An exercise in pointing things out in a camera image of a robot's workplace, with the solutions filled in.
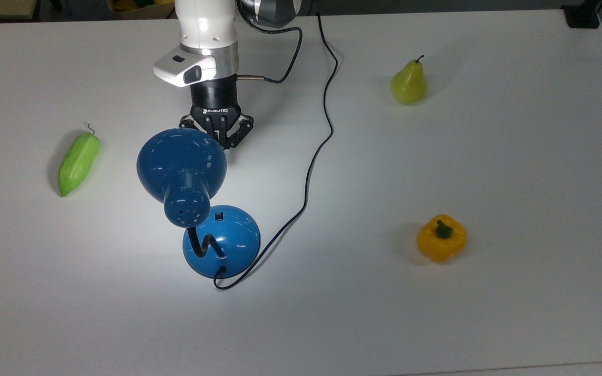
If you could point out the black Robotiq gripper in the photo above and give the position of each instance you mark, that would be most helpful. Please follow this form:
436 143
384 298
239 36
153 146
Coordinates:
215 99

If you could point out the blue gooseneck desk lamp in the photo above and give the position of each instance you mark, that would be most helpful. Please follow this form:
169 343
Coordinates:
181 162

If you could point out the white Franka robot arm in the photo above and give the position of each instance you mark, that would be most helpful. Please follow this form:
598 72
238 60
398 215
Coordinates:
207 26

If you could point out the green cucumber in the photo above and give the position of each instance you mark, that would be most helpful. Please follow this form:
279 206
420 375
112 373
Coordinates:
78 164

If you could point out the green pear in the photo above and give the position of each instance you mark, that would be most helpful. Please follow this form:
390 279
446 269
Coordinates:
408 86

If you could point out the yellow bell pepper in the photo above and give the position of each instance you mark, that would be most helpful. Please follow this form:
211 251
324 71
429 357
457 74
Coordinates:
442 245

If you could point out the black table clamp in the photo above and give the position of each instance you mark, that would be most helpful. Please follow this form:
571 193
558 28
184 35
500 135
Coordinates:
583 15

